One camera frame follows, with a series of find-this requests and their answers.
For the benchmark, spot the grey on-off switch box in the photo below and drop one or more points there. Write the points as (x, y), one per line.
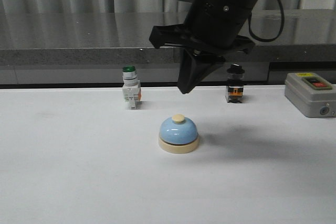
(311, 94)

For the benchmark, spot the blue desk bell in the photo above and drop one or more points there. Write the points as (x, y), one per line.
(178, 135)

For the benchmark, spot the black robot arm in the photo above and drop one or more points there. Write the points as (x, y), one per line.
(209, 32)

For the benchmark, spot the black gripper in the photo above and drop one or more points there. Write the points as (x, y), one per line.
(211, 26)

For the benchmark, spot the green pushbutton switch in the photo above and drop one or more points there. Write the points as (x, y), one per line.
(132, 86)

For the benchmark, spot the black selector knob switch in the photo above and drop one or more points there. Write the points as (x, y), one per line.
(235, 86)

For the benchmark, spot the grey stone counter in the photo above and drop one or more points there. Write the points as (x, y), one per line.
(85, 49)

